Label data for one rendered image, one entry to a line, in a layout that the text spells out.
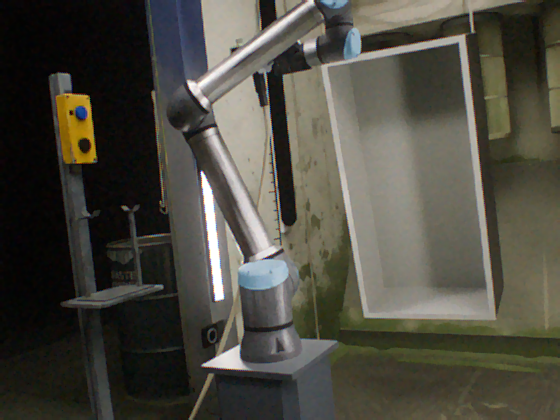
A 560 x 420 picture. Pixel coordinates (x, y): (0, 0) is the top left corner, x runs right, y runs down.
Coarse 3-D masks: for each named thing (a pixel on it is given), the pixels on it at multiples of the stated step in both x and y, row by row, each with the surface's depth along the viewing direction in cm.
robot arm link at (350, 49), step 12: (324, 36) 182; (336, 36) 179; (348, 36) 177; (324, 48) 181; (336, 48) 180; (348, 48) 178; (360, 48) 184; (324, 60) 184; (336, 60) 183; (348, 60) 184
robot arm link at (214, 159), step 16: (208, 128) 187; (192, 144) 189; (208, 144) 187; (224, 144) 190; (208, 160) 187; (224, 160) 188; (208, 176) 189; (224, 176) 187; (240, 176) 191; (224, 192) 187; (240, 192) 188; (224, 208) 189; (240, 208) 187; (256, 208) 191; (240, 224) 187; (256, 224) 188; (240, 240) 189; (256, 240) 187; (272, 240) 192; (256, 256) 186; (272, 256) 186
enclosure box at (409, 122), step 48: (432, 48) 262; (336, 96) 263; (384, 96) 278; (432, 96) 268; (480, 96) 249; (336, 144) 258; (384, 144) 285; (432, 144) 275; (480, 144) 240; (384, 192) 293; (432, 192) 282; (480, 192) 238; (384, 240) 301; (432, 240) 290; (480, 240) 279; (384, 288) 307; (432, 288) 296; (480, 288) 285
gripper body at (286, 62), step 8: (288, 48) 189; (280, 56) 189; (288, 56) 189; (296, 56) 188; (280, 64) 191; (288, 64) 189; (296, 64) 189; (304, 64) 188; (280, 72) 191; (288, 72) 189
